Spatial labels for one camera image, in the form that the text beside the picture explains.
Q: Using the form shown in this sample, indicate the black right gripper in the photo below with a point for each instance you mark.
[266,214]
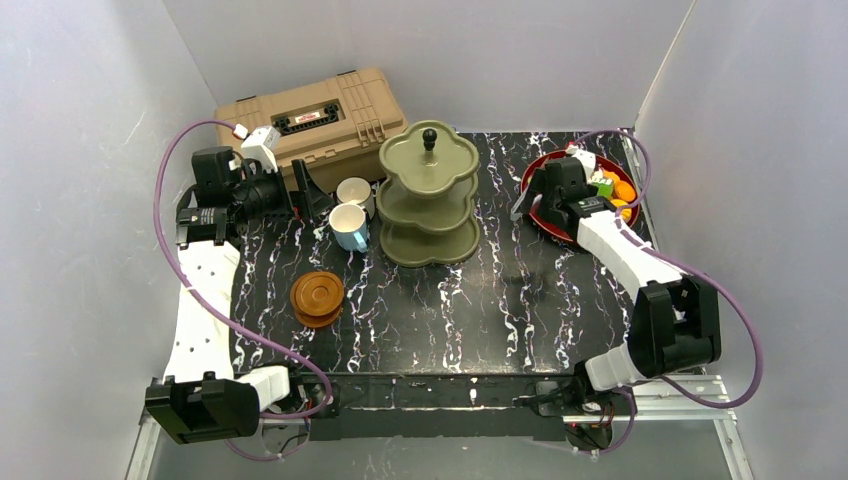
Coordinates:
[530,196]

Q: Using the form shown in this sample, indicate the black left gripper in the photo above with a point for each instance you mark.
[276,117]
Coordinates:
[291,192]

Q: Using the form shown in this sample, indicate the red round lacquer tray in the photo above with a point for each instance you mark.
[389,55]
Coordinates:
[569,236]

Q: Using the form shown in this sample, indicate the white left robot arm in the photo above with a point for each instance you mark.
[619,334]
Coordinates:
[200,397]

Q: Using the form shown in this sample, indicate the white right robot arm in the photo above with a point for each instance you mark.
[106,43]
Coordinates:
[675,320]

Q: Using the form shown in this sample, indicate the green cube sweet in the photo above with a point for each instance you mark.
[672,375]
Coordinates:
[604,187]

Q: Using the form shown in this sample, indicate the blue mug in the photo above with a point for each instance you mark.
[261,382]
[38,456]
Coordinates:
[349,225]

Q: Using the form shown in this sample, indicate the white cup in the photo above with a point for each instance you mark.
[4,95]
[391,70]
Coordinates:
[358,191]

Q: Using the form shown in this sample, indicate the tan plastic toolbox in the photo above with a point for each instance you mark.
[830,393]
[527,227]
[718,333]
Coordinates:
[336,126]

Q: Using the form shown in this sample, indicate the stacked brown wooden coasters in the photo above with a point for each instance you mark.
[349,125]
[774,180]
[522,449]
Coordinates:
[316,299]

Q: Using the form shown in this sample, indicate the green three-tier serving stand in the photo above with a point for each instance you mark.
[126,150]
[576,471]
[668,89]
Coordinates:
[426,204]

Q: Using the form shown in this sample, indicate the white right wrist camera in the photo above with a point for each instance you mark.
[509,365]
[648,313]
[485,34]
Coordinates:
[587,159]

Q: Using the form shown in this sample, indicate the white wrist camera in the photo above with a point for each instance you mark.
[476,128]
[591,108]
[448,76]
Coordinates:
[587,159]
[258,145]

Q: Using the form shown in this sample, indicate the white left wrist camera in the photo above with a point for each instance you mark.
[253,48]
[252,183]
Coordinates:
[258,145]

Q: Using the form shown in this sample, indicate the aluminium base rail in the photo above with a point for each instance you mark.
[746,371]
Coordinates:
[468,427]

